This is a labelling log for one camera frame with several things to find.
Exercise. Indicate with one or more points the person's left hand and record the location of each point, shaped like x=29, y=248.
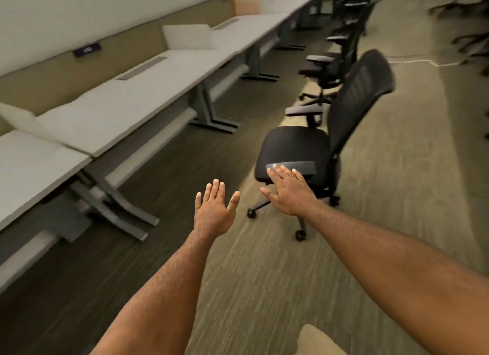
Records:
x=214, y=213

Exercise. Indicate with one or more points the person's right hand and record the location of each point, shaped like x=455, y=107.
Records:
x=292, y=194

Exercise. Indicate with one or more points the person's right forearm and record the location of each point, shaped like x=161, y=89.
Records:
x=401, y=274

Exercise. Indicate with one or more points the person's left forearm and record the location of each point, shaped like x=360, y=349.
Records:
x=164, y=301

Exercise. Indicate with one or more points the person's beige trousers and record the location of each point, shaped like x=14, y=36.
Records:
x=317, y=343

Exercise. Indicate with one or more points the white desk divider screen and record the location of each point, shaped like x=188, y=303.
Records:
x=187, y=37
x=246, y=5
x=23, y=122

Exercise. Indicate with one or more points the beige desk partition panel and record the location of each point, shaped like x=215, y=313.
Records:
x=222, y=12
x=57, y=72

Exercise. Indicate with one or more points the blue desk label plate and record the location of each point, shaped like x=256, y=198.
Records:
x=86, y=49

